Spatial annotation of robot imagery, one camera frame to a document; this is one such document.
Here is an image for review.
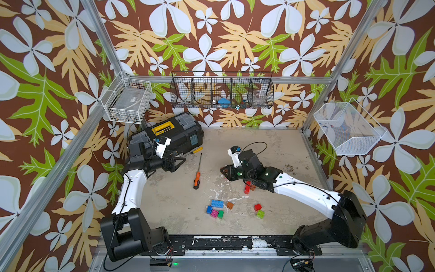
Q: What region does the orange black handled screwdriver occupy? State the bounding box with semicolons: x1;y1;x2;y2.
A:
193;154;202;190

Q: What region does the white wire basket right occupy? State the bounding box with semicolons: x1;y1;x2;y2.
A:
314;99;387;156

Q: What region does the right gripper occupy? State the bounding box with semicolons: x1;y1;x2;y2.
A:
219;164;256;183

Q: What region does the lime green lego brick front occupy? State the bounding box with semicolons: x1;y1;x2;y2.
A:
257;210;265;219

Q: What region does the red long lego brick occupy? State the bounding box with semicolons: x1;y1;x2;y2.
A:
244;181;251;194

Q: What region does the light blue long lego brick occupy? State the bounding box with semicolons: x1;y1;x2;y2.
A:
210;199;224;209

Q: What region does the black wire basket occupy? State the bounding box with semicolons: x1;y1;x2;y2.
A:
169;71;275;109

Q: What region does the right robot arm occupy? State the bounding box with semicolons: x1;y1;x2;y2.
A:
220;146;367;255

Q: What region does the black deli toolbox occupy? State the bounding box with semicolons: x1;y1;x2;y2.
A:
129;113;204;159

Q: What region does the white wire basket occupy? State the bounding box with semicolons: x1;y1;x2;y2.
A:
314;99;387;156
101;73;153;124

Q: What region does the dark green lego brick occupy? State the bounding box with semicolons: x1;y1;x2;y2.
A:
217;210;224;219

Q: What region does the blue object in basket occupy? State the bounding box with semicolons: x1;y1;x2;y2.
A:
218;98;231;109

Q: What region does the small yellow handled screwdriver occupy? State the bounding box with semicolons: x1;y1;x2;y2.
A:
186;147;203;155

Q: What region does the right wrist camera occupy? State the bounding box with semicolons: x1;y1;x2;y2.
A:
228;146;241;168

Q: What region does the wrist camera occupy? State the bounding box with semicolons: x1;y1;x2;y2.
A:
154;136;171;159
228;146;241;168

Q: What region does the magenta lego brick front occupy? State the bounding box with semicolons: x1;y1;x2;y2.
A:
210;210;219;218

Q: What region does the white wire basket left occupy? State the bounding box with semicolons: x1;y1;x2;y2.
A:
101;73;153;124

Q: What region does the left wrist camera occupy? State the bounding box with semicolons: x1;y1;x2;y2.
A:
154;136;171;159

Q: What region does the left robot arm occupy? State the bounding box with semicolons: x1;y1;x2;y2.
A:
101;137;179;262

